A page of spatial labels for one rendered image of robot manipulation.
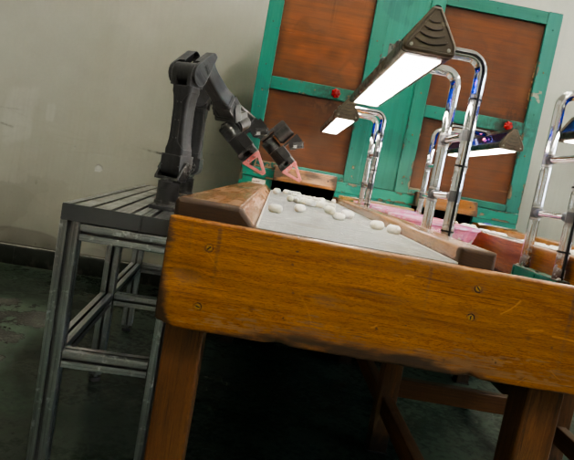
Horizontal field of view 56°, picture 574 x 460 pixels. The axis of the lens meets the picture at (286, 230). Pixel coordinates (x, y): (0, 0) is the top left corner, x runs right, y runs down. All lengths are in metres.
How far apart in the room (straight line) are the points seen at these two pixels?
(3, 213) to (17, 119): 0.57
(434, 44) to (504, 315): 0.41
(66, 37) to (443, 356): 3.12
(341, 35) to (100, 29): 1.52
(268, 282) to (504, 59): 2.25
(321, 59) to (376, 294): 1.98
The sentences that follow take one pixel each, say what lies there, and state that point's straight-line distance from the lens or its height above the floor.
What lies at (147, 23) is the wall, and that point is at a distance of 3.53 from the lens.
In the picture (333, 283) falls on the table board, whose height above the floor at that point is 0.68.
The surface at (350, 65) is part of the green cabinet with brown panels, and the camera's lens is 2.67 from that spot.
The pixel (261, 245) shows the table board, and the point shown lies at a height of 0.72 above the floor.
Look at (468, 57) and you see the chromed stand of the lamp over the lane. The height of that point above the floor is 1.10.
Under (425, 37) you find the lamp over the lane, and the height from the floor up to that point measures 1.06.
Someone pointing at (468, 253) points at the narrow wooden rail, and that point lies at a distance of 0.83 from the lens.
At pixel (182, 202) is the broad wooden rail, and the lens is 0.79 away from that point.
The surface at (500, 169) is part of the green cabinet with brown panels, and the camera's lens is 2.81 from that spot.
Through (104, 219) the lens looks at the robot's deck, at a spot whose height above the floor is 0.65.
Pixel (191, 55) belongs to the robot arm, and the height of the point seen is 1.11.
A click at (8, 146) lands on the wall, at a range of 3.64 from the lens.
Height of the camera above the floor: 0.82
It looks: 6 degrees down
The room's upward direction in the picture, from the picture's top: 10 degrees clockwise
